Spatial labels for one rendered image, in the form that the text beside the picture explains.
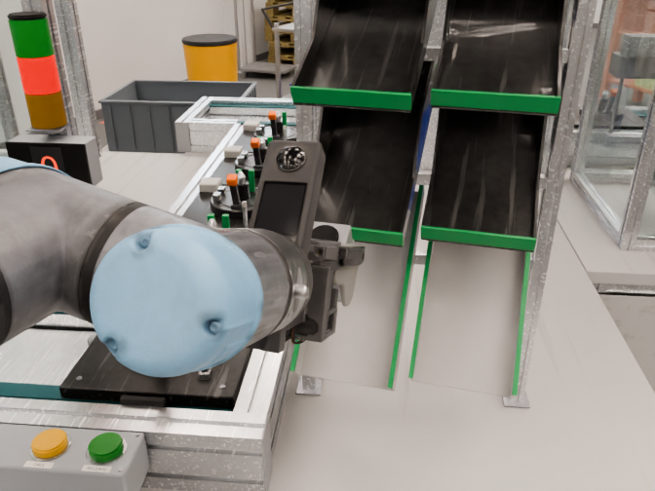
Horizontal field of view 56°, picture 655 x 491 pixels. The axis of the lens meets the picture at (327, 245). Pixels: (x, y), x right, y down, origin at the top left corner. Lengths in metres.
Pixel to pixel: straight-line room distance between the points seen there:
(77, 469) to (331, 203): 0.44
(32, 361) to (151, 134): 1.92
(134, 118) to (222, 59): 2.43
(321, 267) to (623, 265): 1.08
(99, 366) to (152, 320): 0.64
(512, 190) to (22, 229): 0.61
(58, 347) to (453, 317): 0.63
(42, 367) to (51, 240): 0.73
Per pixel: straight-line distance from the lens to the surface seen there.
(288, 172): 0.50
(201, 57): 5.25
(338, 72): 0.74
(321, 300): 0.50
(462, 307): 0.86
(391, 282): 0.85
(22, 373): 1.07
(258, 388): 0.89
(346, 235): 0.63
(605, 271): 1.47
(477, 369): 0.85
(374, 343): 0.84
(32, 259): 0.34
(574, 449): 0.99
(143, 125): 2.90
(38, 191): 0.37
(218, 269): 0.30
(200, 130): 2.09
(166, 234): 0.31
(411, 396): 1.02
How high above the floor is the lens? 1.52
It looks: 27 degrees down
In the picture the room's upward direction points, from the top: straight up
